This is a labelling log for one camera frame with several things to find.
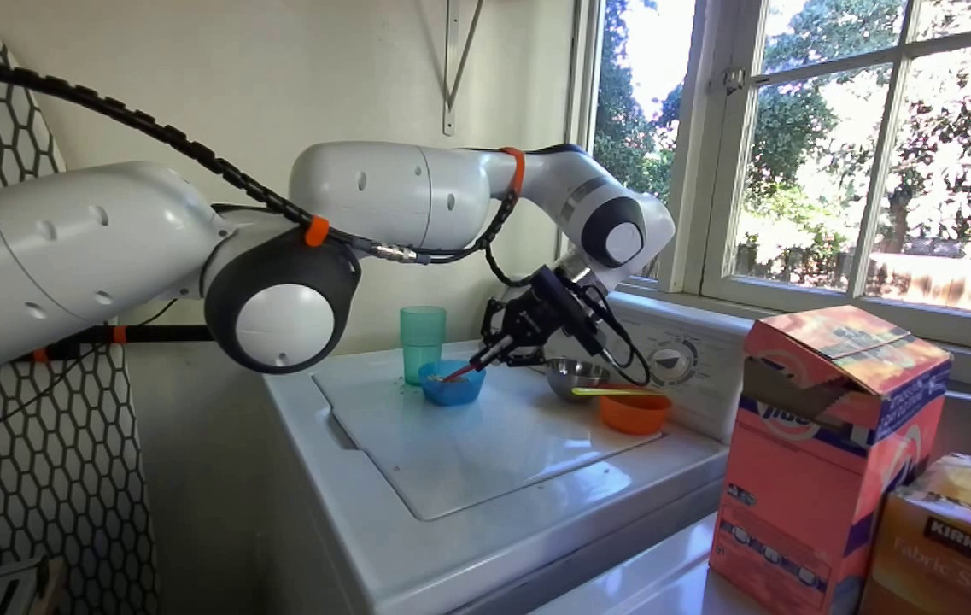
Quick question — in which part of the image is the green translucent plastic cup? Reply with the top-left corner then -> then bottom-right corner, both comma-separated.
400,306 -> 448,386

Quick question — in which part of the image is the blue plastic bowl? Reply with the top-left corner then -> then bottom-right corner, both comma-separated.
418,359 -> 488,407

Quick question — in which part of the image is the washing machine lid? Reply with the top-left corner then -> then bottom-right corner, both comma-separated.
312,342 -> 667,523

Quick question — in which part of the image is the ironing board with honeycomb cover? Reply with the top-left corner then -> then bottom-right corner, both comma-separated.
0,0 -> 160,615

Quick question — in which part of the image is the small metal bowl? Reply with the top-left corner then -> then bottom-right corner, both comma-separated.
544,358 -> 611,404

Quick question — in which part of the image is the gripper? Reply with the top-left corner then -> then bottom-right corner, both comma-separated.
469,289 -> 578,372

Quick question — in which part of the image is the white appliance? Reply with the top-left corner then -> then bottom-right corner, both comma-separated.
528,511 -> 763,615

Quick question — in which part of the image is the orange plastic bowl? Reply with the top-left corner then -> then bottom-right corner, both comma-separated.
597,389 -> 673,436

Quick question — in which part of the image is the washing machine knob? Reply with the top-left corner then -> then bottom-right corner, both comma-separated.
650,338 -> 699,386

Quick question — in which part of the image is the metal wall bracket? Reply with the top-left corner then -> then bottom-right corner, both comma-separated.
441,0 -> 487,137

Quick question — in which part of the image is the white washing machine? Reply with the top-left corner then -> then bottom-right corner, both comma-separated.
261,290 -> 753,615

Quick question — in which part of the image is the white framed window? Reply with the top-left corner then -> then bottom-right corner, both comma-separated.
581,0 -> 971,358

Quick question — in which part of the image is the orange laundry detergent box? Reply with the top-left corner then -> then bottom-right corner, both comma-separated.
709,305 -> 954,615

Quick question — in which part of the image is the orange fabric softener box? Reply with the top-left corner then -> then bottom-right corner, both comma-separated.
858,452 -> 971,615

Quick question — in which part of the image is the yellow-green plastic spoon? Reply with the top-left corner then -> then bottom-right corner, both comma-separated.
570,386 -> 666,399

